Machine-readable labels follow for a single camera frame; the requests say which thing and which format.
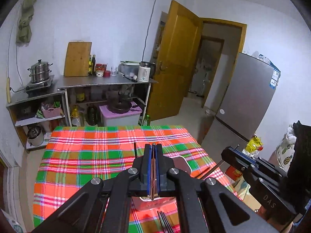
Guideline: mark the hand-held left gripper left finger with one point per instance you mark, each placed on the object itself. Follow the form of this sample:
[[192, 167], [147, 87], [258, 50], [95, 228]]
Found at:
[[149, 165]]

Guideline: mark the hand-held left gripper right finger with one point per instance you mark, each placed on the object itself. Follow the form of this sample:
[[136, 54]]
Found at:
[[158, 165]]

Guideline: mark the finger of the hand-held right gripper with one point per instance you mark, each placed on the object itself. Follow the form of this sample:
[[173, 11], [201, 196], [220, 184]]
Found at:
[[233, 159], [262, 163]]

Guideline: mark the light wooden chopstick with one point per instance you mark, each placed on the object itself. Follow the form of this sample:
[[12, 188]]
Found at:
[[153, 198]]

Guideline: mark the pink plastic utensil basket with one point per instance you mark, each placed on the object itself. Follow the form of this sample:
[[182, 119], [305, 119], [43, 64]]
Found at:
[[145, 202]]

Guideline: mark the yellow snack bag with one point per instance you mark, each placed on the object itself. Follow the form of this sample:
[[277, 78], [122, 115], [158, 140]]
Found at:
[[254, 144]]

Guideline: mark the pineapple printed cloth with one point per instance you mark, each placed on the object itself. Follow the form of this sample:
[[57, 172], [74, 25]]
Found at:
[[285, 155]]

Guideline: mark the cartoon printed cloth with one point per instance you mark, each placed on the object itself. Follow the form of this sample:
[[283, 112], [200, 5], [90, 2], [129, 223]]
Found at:
[[239, 187]]

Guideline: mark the green bottle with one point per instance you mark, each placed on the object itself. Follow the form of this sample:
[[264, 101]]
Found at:
[[147, 120]]

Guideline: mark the purple lidded storage box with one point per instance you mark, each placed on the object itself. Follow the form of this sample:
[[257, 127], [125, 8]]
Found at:
[[121, 120]]

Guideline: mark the plaid orange green tablecloth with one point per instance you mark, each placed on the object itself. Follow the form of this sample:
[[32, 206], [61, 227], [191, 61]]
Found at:
[[85, 155]]

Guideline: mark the black wok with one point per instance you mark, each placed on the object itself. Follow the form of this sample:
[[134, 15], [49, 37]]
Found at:
[[120, 106]]

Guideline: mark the silver refrigerator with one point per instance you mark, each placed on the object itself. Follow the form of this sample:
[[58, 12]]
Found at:
[[245, 94]]

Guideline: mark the dark glass jug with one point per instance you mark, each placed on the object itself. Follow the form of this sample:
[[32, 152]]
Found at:
[[92, 116]]

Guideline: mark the yellow oil jug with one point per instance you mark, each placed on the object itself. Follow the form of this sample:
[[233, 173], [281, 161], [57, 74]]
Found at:
[[75, 117]]

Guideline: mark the kitchen knife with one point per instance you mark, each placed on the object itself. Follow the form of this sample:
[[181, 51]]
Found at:
[[130, 78]]

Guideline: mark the white electric kettle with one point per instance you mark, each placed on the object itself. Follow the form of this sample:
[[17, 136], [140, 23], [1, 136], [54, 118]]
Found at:
[[143, 74]]

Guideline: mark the steel kitchen counter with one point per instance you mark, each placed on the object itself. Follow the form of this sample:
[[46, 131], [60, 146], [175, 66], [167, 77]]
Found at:
[[104, 81]]

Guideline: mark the clear plastic storage container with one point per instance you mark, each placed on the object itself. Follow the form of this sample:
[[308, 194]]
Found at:
[[128, 69]]

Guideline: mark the drinking glass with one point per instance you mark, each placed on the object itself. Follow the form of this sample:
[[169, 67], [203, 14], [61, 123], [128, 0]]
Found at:
[[114, 71]]

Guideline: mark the white plastic bag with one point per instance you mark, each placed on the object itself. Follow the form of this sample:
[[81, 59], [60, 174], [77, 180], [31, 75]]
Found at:
[[260, 57]]

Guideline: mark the yellow wooden door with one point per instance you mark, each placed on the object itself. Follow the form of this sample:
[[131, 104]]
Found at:
[[175, 60]]

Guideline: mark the red sauce jar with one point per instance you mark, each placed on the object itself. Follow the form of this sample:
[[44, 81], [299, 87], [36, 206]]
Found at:
[[99, 70]]

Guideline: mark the pink shelf basket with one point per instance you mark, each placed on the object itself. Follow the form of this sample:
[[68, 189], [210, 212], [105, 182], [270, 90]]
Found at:
[[51, 112]]

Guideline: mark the dark oil bottle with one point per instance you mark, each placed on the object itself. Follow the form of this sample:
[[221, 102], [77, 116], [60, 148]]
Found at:
[[90, 65], [93, 65]]

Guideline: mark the white rice cooker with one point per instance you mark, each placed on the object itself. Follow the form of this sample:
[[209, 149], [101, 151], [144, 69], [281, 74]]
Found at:
[[35, 137]]

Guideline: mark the wooden cutting board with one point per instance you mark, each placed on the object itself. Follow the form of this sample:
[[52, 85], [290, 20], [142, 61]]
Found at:
[[77, 59]]

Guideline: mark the gas stove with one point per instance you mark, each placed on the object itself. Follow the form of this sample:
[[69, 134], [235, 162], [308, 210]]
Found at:
[[38, 86]]

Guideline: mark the steel steamer pot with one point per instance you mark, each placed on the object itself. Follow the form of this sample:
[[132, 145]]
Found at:
[[40, 72]]

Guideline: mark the green curtain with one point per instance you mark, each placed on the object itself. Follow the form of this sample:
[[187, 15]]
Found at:
[[24, 26]]

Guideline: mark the yellow wooden door frame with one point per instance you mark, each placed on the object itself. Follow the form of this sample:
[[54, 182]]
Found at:
[[240, 41]]

